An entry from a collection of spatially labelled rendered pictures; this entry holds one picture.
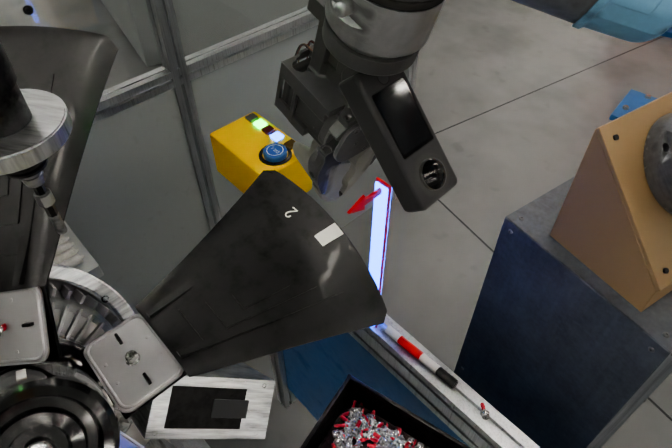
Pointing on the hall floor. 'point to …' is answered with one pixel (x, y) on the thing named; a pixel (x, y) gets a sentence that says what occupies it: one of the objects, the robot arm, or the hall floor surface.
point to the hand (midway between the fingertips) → (335, 196)
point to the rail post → (281, 379)
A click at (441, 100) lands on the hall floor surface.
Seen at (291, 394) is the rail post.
